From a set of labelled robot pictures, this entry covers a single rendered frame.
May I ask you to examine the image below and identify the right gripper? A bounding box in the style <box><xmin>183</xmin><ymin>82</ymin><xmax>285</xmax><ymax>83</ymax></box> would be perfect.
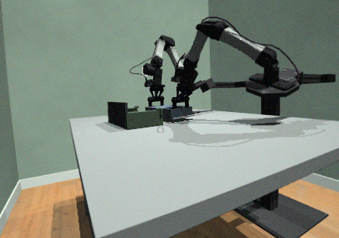
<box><xmin>147</xmin><ymin>76</ymin><xmax>165</xmax><ymax>100</ymax></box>

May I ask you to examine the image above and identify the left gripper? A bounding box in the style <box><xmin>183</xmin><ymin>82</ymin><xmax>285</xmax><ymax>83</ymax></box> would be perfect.
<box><xmin>176</xmin><ymin>76</ymin><xmax>196</xmax><ymax>100</ymax></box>

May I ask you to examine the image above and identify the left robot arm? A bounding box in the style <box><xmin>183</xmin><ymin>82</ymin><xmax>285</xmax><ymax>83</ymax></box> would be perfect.
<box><xmin>176</xmin><ymin>20</ymin><xmax>295</xmax><ymax>91</ymax></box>

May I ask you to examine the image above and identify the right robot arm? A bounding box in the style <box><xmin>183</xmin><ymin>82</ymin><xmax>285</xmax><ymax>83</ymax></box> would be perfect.
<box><xmin>143</xmin><ymin>35</ymin><xmax>183</xmax><ymax>77</ymax></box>

